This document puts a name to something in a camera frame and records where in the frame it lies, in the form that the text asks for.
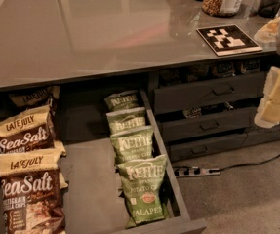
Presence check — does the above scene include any brown sea salt chip bag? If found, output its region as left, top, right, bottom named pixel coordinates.
left=0, top=149, right=66, bottom=234
left=0, top=105, right=66, bottom=155

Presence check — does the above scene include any middle right grey drawer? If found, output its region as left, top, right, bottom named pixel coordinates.
left=159, top=107, right=257, bottom=142

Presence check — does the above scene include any far right grey drawer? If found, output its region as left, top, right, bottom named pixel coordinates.
left=242, top=126, right=280, bottom=147

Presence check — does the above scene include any upper right grey drawer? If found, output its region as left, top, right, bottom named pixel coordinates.
left=153, top=72, right=265, bottom=114

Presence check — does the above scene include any lower right grey drawer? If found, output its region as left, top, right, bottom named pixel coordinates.
left=168, top=134, right=247, bottom=162

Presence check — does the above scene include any green kettle chip bag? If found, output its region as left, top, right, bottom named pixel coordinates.
left=106, top=107, right=146, bottom=134
left=110, top=126, right=153, bottom=164
left=117, top=155, right=168, bottom=228
left=104, top=90, right=139, bottom=112

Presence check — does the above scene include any rear green Kettle chip bag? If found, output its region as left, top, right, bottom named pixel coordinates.
left=104, top=90, right=139, bottom=112

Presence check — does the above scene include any front green Kettle chip bag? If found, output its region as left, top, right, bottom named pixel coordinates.
left=117, top=155, right=168, bottom=228

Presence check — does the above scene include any open grey top drawer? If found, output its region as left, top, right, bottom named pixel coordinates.
left=0, top=85, right=208, bottom=234

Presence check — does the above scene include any rear brown Late July bag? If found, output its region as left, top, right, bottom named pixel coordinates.
left=9, top=86, right=60, bottom=113

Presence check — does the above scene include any black white fiducial marker tile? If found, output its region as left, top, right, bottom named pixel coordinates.
left=196, top=24, right=262, bottom=57

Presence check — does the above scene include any grey power strip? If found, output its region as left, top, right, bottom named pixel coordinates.
left=174, top=166, right=221, bottom=178

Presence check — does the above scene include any black power cable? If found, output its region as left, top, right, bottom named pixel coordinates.
left=219, top=136, right=280, bottom=173

